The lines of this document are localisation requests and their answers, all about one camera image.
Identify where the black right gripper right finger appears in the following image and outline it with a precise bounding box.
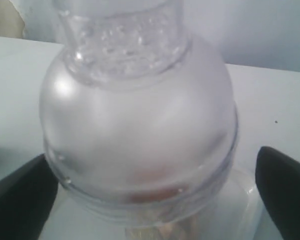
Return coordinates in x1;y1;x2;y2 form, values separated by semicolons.
255;146;300;240

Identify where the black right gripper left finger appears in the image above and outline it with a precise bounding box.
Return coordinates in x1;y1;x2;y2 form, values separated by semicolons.
0;154;58;240

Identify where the clear measuring beaker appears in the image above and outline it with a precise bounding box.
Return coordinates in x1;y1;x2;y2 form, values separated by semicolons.
39;169;281;240

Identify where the clear plastic dome lid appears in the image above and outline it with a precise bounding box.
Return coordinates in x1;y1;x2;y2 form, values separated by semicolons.
39;0;239;226

